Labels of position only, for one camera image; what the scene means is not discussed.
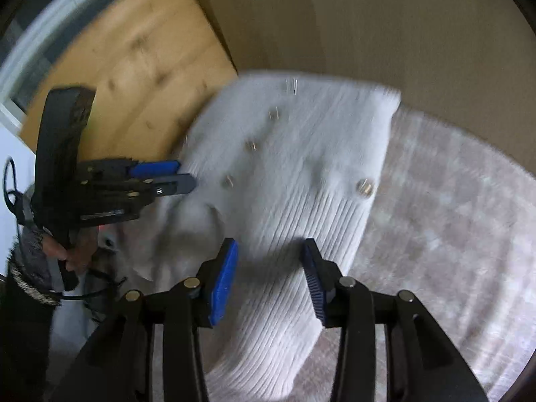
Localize cream knit sweater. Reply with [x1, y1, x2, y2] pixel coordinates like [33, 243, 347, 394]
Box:
[99, 72, 401, 401]

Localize black sleeved left forearm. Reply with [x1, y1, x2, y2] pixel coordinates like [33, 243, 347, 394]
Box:
[1, 227, 59, 401]

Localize person's left hand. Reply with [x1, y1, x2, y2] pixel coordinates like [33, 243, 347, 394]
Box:
[42, 228, 98, 274]

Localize pine plank panel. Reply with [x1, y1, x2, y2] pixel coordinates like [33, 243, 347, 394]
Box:
[20, 0, 236, 161]

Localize plaid beige floor mat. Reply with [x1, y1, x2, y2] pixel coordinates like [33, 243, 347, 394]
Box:
[288, 106, 536, 402]

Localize light plywood board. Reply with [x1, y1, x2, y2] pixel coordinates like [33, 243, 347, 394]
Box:
[198, 0, 535, 170]

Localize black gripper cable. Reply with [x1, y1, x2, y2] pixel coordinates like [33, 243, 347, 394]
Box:
[3, 156, 35, 231]

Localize white window frame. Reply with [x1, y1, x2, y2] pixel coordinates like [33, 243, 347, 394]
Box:
[1, 0, 95, 134]

